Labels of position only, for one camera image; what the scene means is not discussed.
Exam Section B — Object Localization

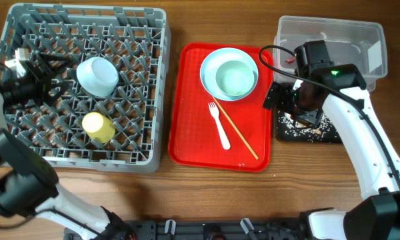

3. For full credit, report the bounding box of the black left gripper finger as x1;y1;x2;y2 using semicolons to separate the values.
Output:
43;81;70;104
31;53;74;72

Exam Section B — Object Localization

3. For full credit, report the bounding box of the rice food waste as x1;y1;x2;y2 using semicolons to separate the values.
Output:
276;111;339;139

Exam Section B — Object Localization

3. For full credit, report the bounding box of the green bowl with food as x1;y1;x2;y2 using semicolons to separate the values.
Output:
215;60;257;100

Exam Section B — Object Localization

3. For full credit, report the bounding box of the small light blue bowl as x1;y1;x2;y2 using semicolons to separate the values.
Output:
76;57;119;97

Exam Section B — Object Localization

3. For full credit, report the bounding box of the yellow plastic cup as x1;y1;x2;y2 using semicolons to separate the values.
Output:
82;112;116;143

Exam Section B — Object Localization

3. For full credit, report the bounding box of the red snack wrapper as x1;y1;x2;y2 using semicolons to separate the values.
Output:
285;57;296;64

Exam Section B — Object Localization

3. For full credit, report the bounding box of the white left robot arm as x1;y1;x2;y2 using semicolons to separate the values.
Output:
0;53;137;239

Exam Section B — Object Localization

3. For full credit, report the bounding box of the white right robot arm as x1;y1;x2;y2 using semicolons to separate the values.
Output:
263;63;400;239

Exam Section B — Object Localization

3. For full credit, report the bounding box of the grey plastic dishwasher rack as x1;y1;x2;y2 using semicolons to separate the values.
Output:
0;3;171;173

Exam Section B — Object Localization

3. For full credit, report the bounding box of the black plastic tray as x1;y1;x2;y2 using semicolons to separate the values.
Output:
275;110;342;143

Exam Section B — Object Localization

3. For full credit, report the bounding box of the wooden chopstick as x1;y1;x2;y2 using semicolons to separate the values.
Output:
212;97;259;160

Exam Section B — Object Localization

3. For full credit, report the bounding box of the white plastic fork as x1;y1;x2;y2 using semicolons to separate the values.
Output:
208;102;231;150

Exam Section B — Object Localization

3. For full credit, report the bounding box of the clear plastic bin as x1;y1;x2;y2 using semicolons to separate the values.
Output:
273;15;388;92

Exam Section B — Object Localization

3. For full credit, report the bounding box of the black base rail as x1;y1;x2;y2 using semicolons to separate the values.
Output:
63;218;321;240

